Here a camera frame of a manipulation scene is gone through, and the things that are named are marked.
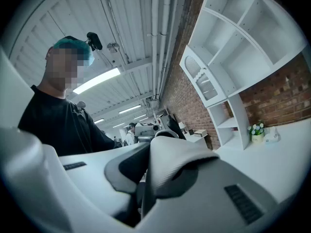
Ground person's black shirt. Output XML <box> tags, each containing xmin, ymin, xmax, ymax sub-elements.
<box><xmin>17</xmin><ymin>84</ymin><xmax>122</xmax><ymax>157</ymax></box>

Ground grey machine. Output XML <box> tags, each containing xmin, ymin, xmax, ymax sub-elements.
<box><xmin>134</xmin><ymin>121</ymin><xmax>161</xmax><ymax>143</ymax></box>

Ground white open shelf unit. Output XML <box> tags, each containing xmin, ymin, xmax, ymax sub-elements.
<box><xmin>179</xmin><ymin>0</ymin><xmax>310</xmax><ymax>151</ymax></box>

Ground potted white flowers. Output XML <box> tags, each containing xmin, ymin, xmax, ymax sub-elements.
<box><xmin>247</xmin><ymin>119</ymin><xmax>267</xmax><ymax>144</ymax></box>

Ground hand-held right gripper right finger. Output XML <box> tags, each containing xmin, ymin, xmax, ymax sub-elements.
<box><xmin>136</xmin><ymin>157</ymin><xmax>280</xmax><ymax>233</ymax></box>

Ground teal head cap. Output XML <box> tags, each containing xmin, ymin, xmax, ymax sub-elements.
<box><xmin>52</xmin><ymin>35</ymin><xmax>95</xmax><ymax>67</ymax></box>

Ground black head camera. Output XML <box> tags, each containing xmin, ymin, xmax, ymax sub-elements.
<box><xmin>86</xmin><ymin>32</ymin><xmax>104</xmax><ymax>52</ymax></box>

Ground low white cabinet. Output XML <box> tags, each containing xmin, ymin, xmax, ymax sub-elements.
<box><xmin>183</xmin><ymin>132</ymin><xmax>214</xmax><ymax>151</ymax></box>

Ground white backpack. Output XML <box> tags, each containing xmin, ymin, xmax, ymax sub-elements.
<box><xmin>141</xmin><ymin>136</ymin><xmax>221</xmax><ymax>218</ymax></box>

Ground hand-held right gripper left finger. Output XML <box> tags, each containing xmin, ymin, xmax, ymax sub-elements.
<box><xmin>58</xmin><ymin>141</ymin><xmax>151</xmax><ymax>228</ymax></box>

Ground round ceiling fixture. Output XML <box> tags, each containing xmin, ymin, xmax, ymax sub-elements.
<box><xmin>106</xmin><ymin>42</ymin><xmax>120</xmax><ymax>54</ymax></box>

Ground white tissue pack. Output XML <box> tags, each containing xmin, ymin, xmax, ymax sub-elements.
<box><xmin>264</xmin><ymin>126</ymin><xmax>281</xmax><ymax>145</ymax></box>

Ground white glass cabinet door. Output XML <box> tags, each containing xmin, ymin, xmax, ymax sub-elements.
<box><xmin>179</xmin><ymin>45</ymin><xmax>228</xmax><ymax>108</ymax></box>

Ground black chair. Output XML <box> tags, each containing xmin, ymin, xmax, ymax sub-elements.
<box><xmin>166</xmin><ymin>115</ymin><xmax>187</xmax><ymax>140</ymax></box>

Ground white table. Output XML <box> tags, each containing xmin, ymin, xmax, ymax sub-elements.
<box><xmin>213</xmin><ymin>119</ymin><xmax>311</xmax><ymax>205</ymax></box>

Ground white ceiling pipe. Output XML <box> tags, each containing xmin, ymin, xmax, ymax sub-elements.
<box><xmin>159</xmin><ymin>0</ymin><xmax>173</xmax><ymax>94</ymax></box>
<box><xmin>150</xmin><ymin>0</ymin><xmax>160</xmax><ymax>99</ymax></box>

